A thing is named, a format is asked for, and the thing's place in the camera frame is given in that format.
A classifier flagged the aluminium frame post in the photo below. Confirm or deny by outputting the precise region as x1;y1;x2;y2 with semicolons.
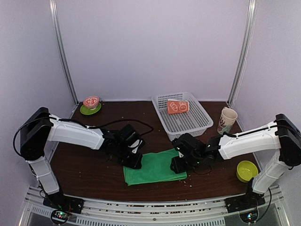
228;0;257;107
49;0;79;105

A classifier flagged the left aluminium frame post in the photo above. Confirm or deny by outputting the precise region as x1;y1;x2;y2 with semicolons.
49;0;79;105

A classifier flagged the front aluminium rail base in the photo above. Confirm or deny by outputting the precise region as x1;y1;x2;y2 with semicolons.
17;186;293;226

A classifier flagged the right aluminium frame post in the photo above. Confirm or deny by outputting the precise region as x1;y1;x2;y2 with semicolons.
228;0;257;107

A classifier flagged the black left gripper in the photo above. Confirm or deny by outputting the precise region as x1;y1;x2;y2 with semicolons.
114;143;143;169

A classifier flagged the orange bunny pattern towel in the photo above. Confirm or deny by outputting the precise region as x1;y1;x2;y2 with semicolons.
167;99;190;115

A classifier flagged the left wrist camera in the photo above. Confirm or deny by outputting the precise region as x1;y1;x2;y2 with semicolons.
129;139;145;153

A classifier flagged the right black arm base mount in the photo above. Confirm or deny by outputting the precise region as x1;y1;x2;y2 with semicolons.
224;186;265;213

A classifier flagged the lime green bowl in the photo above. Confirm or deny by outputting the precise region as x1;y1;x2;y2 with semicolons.
236;161;259;183

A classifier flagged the red patterned ceramic bowl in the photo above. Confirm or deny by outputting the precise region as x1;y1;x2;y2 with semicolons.
83;96;100;110

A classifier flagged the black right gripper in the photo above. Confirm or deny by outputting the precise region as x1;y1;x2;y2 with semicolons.
170;155;202;175

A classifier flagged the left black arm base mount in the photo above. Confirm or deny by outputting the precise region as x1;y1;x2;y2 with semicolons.
43;190;84;214

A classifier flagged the cream patterned ceramic mug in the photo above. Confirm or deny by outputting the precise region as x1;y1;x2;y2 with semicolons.
217;107;238;135

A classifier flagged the white plastic mesh basket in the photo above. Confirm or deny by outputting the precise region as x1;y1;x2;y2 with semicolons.
151;92;214;141

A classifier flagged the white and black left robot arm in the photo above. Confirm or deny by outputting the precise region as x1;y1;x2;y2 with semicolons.
14;107;145;209

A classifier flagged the green saucer plate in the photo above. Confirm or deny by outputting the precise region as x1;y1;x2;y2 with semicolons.
80;103;102;115

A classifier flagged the green microfiber towel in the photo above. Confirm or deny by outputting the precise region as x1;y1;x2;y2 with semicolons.
123;149;187;186

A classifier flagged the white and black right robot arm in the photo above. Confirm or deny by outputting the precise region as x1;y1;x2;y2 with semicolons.
170;114;301;208

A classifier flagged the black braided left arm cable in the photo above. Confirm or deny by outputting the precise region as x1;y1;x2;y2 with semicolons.
13;114;154;161

